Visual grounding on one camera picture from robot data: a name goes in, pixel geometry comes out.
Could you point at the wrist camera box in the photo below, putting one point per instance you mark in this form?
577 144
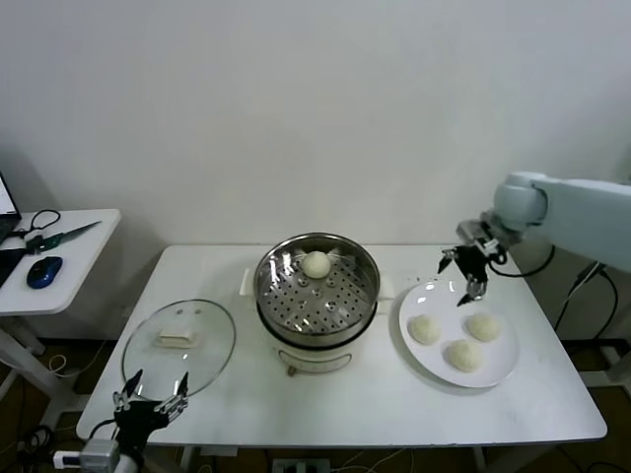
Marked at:
98 453
473 231

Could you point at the laptop screen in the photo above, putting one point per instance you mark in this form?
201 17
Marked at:
6 226

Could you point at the blue computer mouse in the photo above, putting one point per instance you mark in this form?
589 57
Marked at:
44 272

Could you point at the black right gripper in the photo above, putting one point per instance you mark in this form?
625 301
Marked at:
474 261

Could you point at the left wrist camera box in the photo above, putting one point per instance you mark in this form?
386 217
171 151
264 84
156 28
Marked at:
98 453

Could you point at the white electric cooker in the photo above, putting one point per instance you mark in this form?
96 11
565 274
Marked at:
315 359

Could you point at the white side table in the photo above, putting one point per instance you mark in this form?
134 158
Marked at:
84 276

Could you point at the white steamed baozi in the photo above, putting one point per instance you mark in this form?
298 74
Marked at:
316 264
464 356
425 328
483 326

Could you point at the black flat pad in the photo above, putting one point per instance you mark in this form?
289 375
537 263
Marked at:
9 266

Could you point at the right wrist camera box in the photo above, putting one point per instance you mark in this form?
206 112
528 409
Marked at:
473 231

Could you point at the white round plate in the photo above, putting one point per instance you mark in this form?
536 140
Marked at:
493 364

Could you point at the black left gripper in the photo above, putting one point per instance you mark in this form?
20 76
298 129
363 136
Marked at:
140 419

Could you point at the white rectangular table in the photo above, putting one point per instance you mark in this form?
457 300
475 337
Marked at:
345 409

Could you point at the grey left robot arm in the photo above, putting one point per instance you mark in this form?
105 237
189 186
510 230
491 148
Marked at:
132 463

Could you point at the perforated steel steamer basket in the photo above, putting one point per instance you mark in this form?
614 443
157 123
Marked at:
315 300

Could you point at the white power strip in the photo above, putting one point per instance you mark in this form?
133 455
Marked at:
301 465

